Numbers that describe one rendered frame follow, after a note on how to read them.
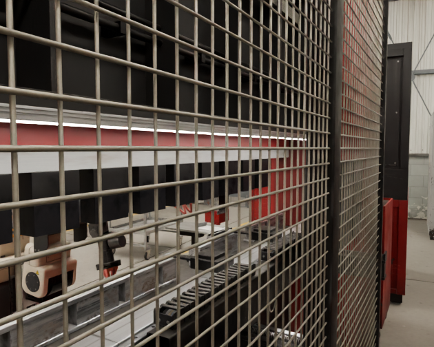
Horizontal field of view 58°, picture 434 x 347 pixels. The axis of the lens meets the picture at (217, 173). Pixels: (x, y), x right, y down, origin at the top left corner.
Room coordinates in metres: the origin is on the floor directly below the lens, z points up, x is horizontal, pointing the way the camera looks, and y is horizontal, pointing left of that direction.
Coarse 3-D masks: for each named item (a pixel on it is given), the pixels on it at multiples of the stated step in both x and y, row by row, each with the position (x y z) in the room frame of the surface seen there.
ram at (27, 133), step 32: (0, 128) 0.91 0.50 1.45; (32, 128) 0.98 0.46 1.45; (64, 128) 1.06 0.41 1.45; (0, 160) 0.90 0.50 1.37; (32, 160) 0.97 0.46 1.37; (64, 160) 1.06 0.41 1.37; (96, 160) 1.16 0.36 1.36; (160, 160) 1.42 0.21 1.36; (192, 160) 1.60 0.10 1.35; (224, 160) 1.84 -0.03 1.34
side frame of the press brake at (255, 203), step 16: (352, 0) 2.43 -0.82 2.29; (352, 16) 2.42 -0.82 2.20; (352, 32) 2.42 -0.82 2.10; (368, 48) 2.38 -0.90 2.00; (368, 112) 2.37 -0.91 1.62; (352, 128) 2.42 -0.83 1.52; (352, 144) 2.42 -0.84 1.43; (272, 160) 2.68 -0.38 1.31; (288, 160) 2.62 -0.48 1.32; (304, 160) 2.56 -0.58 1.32; (272, 176) 2.68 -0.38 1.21; (288, 176) 2.62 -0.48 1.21; (368, 176) 2.37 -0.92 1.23; (256, 192) 2.74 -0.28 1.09; (288, 192) 2.62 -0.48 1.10; (256, 208) 2.74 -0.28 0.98; (272, 208) 2.68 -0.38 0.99; (288, 224) 2.62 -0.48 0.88; (368, 288) 2.36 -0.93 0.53; (352, 320) 2.40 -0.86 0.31
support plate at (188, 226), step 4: (180, 224) 2.02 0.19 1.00; (184, 224) 2.02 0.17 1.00; (188, 224) 2.02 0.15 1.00; (192, 224) 2.02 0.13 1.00; (208, 224) 2.02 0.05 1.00; (168, 228) 1.95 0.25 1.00; (172, 228) 1.94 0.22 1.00; (180, 228) 1.93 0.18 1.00; (184, 228) 1.93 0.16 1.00; (188, 228) 1.93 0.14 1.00; (192, 228) 1.93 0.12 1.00; (192, 232) 1.88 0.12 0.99; (200, 232) 1.86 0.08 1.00; (204, 232) 1.85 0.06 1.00; (208, 232) 1.84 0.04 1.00
